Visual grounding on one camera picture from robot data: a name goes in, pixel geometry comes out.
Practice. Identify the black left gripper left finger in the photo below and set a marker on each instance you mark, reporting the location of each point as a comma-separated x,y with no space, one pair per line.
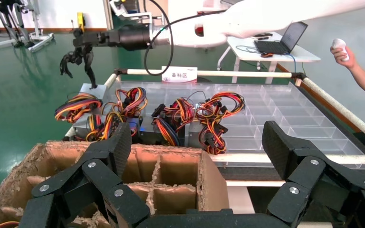
100,176

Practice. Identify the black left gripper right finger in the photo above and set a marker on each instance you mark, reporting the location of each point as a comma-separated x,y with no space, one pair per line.
311,170

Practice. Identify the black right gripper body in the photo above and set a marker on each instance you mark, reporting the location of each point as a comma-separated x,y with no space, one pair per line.
132,37

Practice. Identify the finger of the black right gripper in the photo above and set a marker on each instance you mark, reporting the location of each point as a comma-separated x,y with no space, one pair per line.
91,38

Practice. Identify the white handheld object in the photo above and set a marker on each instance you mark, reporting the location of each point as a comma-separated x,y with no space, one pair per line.
338,43

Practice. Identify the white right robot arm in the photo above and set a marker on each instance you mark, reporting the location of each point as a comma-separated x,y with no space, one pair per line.
248,19

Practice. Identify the person's bare hand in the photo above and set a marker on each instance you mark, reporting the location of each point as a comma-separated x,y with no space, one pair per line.
346,59

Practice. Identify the black pipe corner joint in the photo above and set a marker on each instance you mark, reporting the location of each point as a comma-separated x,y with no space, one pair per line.
298,76
121,71

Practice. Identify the white red label sign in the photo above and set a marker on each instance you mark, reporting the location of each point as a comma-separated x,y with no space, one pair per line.
179,75

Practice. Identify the clear plastic compartment tray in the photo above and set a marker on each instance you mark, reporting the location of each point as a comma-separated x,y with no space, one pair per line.
280,107

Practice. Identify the brown cardboard divider box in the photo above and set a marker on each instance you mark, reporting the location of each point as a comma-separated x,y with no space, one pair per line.
211,188

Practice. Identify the white table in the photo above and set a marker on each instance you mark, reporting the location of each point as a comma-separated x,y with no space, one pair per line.
295,56

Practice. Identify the small black device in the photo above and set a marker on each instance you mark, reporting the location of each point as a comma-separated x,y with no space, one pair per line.
262,35

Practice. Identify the black laptop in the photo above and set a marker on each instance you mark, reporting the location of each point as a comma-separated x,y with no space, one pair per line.
291,36

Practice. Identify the yellow wall box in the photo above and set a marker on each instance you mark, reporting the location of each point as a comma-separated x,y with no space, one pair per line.
81,20

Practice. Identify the gray metal post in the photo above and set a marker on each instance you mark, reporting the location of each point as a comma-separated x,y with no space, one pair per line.
107,15

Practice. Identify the white metal stand frame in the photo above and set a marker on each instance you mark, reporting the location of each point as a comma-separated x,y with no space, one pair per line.
40,42

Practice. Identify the beige cart rail pipe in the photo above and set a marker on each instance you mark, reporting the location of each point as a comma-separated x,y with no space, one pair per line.
248,159

